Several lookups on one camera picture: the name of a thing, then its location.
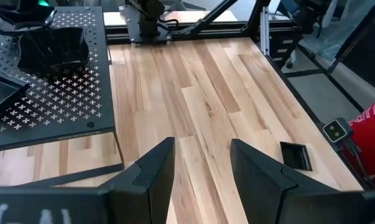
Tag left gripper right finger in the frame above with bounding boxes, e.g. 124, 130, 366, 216
230, 138, 375, 224

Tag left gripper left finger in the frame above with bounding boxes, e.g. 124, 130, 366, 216
0, 136, 177, 224

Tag small black square mini plate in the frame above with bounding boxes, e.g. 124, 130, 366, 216
0, 67, 31, 118

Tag black wavy-edged mini plate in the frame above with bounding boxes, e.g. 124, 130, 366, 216
16, 26, 90, 78

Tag red item with white lettering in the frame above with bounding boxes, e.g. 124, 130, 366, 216
342, 98, 375, 191

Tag black perforated metal shelf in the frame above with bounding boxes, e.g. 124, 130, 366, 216
0, 5, 126, 189

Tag black labelled drawer cart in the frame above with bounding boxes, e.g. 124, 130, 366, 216
267, 26, 302, 70

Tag small grey table-level camera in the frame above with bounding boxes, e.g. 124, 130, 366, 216
322, 117, 350, 144

